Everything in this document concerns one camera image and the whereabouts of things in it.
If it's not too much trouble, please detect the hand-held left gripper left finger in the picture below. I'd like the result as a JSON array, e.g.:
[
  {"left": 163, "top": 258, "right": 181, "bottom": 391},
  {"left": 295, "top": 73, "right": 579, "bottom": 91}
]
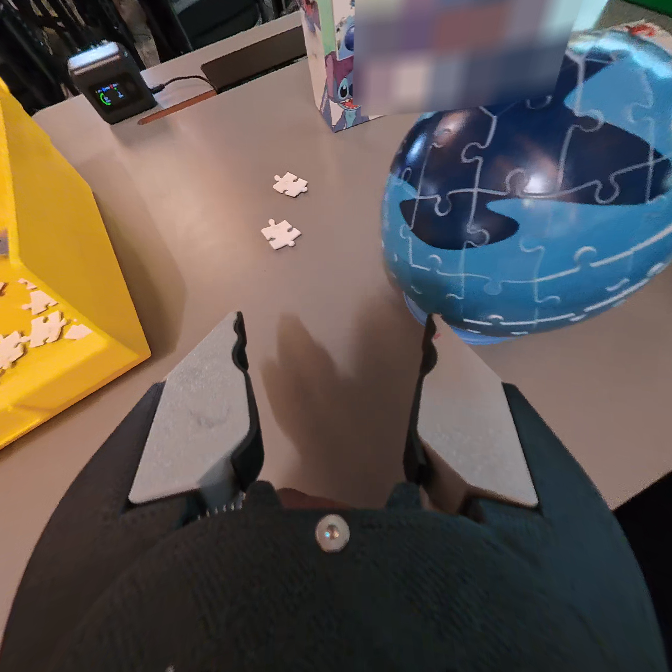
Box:
[{"left": 128, "top": 311, "right": 264, "bottom": 505}]

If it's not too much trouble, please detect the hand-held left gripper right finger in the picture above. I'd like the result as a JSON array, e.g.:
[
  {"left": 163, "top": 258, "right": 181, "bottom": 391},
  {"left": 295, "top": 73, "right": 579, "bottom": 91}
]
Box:
[{"left": 403, "top": 314, "right": 540, "bottom": 513}]

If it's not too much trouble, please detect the blue puzzle ball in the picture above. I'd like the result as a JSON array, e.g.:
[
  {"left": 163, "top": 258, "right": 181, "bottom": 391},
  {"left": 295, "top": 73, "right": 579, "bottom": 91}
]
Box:
[{"left": 381, "top": 29, "right": 672, "bottom": 337}]

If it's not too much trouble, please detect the pile of white puzzle pieces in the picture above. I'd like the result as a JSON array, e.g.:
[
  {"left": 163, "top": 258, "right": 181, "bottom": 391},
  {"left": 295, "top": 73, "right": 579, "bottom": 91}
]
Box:
[{"left": 0, "top": 278, "right": 94, "bottom": 371}]

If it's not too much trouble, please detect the white puzzle piece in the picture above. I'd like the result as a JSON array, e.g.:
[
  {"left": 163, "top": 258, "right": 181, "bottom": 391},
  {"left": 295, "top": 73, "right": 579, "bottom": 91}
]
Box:
[
  {"left": 261, "top": 219, "right": 302, "bottom": 251},
  {"left": 272, "top": 171, "right": 309, "bottom": 198}
]

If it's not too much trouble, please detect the cartoon printed puzzle box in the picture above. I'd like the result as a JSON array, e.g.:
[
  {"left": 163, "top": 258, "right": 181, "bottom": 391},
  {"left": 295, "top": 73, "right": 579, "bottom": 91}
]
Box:
[{"left": 300, "top": 0, "right": 386, "bottom": 133}]

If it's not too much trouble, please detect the yellow plastic bin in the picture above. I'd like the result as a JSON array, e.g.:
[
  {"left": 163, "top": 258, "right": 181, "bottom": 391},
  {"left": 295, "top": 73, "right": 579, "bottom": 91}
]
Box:
[{"left": 0, "top": 76, "right": 152, "bottom": 450}]

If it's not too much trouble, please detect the person's dark clothed torso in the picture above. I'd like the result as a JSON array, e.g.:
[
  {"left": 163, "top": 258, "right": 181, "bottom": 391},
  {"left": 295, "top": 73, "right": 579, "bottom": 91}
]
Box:
[{"left": 611, "top": 472, "right": 672, "bottom": 672}]

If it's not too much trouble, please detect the black power bank with display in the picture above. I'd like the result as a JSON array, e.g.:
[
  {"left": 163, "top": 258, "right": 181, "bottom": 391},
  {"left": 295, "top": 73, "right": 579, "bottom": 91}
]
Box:
[{"left": 67, "top": 41, "right": 158, "bottom": 125}]

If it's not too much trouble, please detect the black flat device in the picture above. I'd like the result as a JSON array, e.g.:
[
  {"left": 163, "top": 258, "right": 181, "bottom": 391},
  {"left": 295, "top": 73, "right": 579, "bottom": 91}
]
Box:
[{"left": 201, "top": 25, "right": 308, "bottom": 94}]

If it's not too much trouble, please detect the black office chair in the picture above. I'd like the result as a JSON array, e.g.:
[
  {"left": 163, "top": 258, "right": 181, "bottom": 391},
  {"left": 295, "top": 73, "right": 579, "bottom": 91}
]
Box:
[{"left": 157, "top": 0, "right": 295, "bottom": 53}]

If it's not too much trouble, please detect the black cable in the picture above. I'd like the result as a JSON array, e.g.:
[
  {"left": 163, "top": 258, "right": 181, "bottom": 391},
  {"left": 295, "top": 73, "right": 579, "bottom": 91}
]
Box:
[{"left": 152, "top": 75, "right": 213, "bottom": 94}]

